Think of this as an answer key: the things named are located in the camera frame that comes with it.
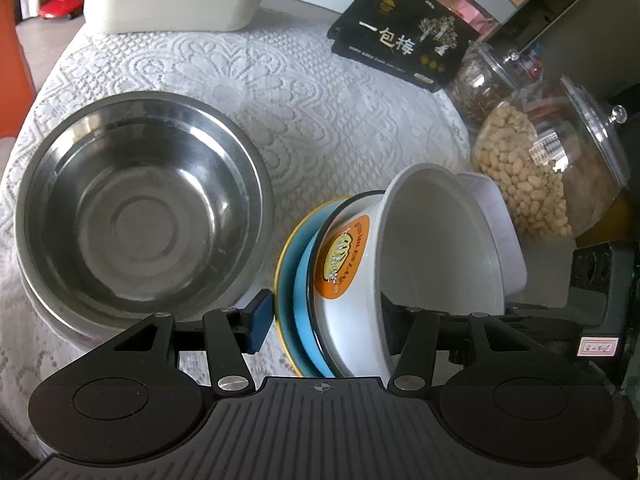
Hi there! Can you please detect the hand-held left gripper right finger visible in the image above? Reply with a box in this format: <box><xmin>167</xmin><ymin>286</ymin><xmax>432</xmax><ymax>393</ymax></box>
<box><xmin>382</xmin><ymin>304</ymin><xmax>522</xmax><ymax>394</ymax></box>

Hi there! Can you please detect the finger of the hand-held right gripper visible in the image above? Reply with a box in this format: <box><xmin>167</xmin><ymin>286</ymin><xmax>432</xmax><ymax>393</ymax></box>
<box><xmin>505</xmin><ymin>302</ymin><xmax>576</xmax><ymax>321</ymax></box>

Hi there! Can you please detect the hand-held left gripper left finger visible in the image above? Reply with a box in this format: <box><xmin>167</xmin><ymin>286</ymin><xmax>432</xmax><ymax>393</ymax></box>
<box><xmin>114</xmin><ymin>289</ymin><xmax>276</xmax><ymax>397</ymax></box>

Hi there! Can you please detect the blue enamel bowl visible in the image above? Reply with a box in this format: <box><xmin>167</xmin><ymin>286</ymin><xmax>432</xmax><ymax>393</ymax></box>
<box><xmin>292</xmin><ymin>196</ymin><xmax>387</xmax><ymax>379</ymax></box>

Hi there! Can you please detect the white plate with gold rim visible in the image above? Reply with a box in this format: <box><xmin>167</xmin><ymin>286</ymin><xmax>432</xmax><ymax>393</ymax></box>
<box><xmin>274</xmin><ymin>195</ymin><xmax>353</xmax><ymax>378</ymax></box>

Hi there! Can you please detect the white bowl with orange label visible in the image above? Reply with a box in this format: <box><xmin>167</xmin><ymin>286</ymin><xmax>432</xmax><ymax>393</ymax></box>
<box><xmin>312</xmin><ymin>162</ymin><xmax>507</xmax><ymax>379</ymax></box>

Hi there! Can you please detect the yellow object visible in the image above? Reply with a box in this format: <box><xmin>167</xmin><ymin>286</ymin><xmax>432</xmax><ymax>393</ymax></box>
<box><xmin>575</xmin><ymin>190</ymin><xmax>634</xmax><ymax>249</ymax></box>

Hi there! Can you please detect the white plastic tray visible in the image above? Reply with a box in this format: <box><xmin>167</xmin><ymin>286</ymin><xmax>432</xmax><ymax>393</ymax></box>
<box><xmin>457</xmin><ymin>172</ymin><xmax>529</xmax><ymax>297</ymax></box>

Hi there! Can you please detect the glass jar of peanuts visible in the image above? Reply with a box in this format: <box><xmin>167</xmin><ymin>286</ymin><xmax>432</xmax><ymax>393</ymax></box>
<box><xmin>471</xmin><ymin>75</ymin><xmax>632</xmax><ymax>242</ymax></box>

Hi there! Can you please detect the stainless steel bowl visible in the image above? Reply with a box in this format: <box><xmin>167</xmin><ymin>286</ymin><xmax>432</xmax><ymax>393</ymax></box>
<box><xmin>14</xmin><ymin>91</ymin><xmax>276</xmax><ymax>342</ymax></box>

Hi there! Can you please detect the white lace tablecloth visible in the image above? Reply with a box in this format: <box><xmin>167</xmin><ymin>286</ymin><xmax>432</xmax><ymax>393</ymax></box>
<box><xmin>0</xmin><ymin>0</ymin><xmax>576</xmax><ymax>480</ymax></box>

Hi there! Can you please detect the glass jar of brown contents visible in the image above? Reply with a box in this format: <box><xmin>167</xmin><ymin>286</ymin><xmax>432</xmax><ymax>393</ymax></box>
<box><xmin>447</xmin><ymin>40</ymin><xmax>521</xmax><ymax>131</ymax></box>

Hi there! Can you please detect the pink packet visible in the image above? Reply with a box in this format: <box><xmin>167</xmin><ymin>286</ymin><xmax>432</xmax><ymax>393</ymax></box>
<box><xmin>452</xmin><ymin>2</ymin><xmax>499</xmax><ymax>36</ymax></box>

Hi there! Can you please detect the black printed box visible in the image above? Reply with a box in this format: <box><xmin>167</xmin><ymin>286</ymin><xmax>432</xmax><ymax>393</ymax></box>
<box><xmin>327</xmin><ymin>0</ymin><xmax>483</xmax><ymax>93</ymax></box>

